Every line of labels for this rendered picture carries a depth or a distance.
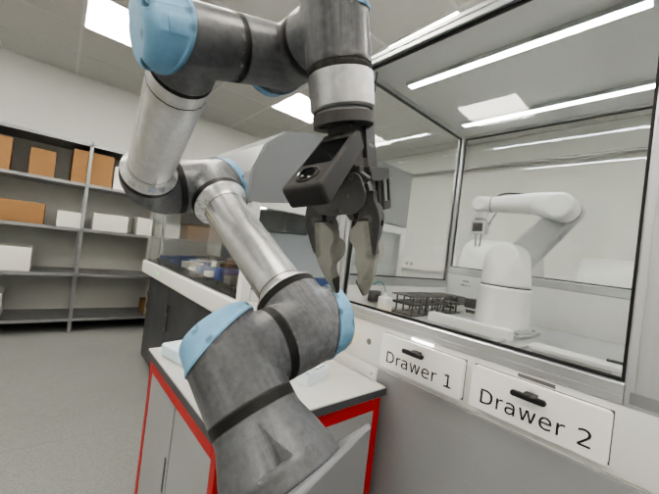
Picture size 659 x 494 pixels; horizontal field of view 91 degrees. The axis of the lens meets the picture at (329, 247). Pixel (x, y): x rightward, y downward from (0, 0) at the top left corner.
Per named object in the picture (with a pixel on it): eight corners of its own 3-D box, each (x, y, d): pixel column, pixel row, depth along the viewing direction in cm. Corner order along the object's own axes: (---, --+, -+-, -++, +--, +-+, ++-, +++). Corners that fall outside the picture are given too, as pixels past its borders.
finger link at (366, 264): (400, 282, 42) (386, 212, 41) (382, 297, 37) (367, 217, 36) (378, 284, 43) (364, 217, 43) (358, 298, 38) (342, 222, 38)
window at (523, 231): (624, 381, 68) (677, -69, 69) (343, 300, 133) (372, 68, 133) (625, 380, 69) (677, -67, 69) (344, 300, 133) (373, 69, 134)
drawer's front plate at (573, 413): (606, 467, 66) (613, 413, 66) (468, 405, 88) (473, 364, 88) (608, 464, 67) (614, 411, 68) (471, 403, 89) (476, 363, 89)
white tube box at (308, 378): (307, 387, 100) (308, 374, 100) (285, 378, 104) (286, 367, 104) (328, 375, 111) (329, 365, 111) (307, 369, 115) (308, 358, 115)
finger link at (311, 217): (343, 255, 41) (347, 184, 39) (336, 258, 39) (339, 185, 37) (312, 249, 43) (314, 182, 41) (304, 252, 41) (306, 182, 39)
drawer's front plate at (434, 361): (459, 400, 90) (464, 361, 90) (379, 364, 112) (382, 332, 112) (462, 399, 91) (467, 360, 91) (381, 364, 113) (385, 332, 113)
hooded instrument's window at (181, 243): (235, 300, 148) (248, 202, 148) (145, 260, 282) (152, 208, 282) (390, 298, 223) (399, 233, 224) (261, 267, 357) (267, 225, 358)
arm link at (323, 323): (279, 399, 50) (162, 193, 76) (349, 359, 59) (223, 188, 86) (301, 359, 43) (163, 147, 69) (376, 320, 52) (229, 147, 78)
